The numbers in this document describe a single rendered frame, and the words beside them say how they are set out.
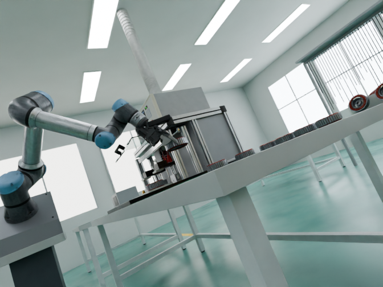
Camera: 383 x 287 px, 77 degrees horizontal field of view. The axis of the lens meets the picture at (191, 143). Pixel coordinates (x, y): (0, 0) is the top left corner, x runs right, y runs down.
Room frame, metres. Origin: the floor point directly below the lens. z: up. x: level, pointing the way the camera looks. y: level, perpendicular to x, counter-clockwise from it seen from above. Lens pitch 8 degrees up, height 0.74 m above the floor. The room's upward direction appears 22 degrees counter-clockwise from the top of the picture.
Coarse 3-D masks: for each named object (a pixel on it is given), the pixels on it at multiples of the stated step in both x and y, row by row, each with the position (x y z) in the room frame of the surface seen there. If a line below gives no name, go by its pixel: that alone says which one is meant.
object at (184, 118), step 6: (210, 108) 1.44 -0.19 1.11; (216, 108) 1.47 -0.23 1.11; (222, 108) 1.49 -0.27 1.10; (186, 114) 1.35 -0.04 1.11; (192, 114) 1.37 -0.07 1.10; (198, 114) 1.39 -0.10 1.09; (204, 114) 1.41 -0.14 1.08; (210, 114) 1.43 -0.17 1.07; (174, 120) 1.30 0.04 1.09; (180, 120) 1.32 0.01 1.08; (186, 120) 1.34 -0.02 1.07; (162, 126) 1.32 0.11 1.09; (168, 126) 1.30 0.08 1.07; (174, 126) 1.53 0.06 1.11; (138, 150) 1.74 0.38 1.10; (144, 150) 1.69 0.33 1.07; (138, 156) 1.81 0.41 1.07
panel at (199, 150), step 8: (192, 128) 1.36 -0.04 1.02; (176, 136) 1.54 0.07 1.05; (192, 136) 1.39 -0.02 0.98; (200, 144) 1.36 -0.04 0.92; (184, 152) 1.52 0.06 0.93; (200, 152) 1.38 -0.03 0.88; (160, 160) 1.85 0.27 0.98; (184, 160) 1.55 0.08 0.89; (200, 160) 1.40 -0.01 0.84; (168, 168) 1.78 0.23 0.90; (176, 168) 1.68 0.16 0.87; (192, 168) 1.50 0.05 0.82; (168, 176) 1.82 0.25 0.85
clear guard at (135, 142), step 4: (168, 128) 1.31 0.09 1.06; (172, 128) 1.33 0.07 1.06; (136, 136) 1.21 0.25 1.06; (140, 136) 1.23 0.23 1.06; (132, 140) 1.24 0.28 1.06; (136, 140) 1.28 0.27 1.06; (140, 140) 1.31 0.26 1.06; (144, 140) 1.35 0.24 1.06; (128, 144) 1.18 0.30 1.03; (132, 144) 1.33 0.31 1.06; (136, 144) 1.37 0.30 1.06; (140, 144) 1.41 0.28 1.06; (144, 144) 1.45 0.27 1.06; (148, 144) 1.49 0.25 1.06; (128, 148) 1.38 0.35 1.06; (132, 148) 1.43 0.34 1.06; (120, 156) 1.25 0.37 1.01; (116, 160) 1.36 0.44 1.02
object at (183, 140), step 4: (180, 140) 1.09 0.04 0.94; (184, 140) 1.10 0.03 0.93; (168, 144) 1.09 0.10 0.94; (172, 144) 1.08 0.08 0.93; (176, 144) 1.08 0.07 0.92; (180, 144) 1.09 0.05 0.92; (184, 144) 1.11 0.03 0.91; (168, 148) 1.10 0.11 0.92; (172, 148) 1.09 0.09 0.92; (176, 148) 1.17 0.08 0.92; (180, 148) 1.18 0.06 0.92
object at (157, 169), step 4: (164, 160) 1.43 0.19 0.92; (156, 164) 1.41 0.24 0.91; (160, 164) 1.41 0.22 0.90; (164, 164) 1.42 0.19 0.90; (168, 164) 1.43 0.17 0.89; (172, 164) 1.45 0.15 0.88; (156, 168) 1.43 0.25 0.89; (160, 168) 1.40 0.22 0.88; (164, 168) 1.48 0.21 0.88; (172, 168) 1.48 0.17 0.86; (156, 172) 1.41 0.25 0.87; (172, 172) 1.49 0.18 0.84; (176, 172) 1.46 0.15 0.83
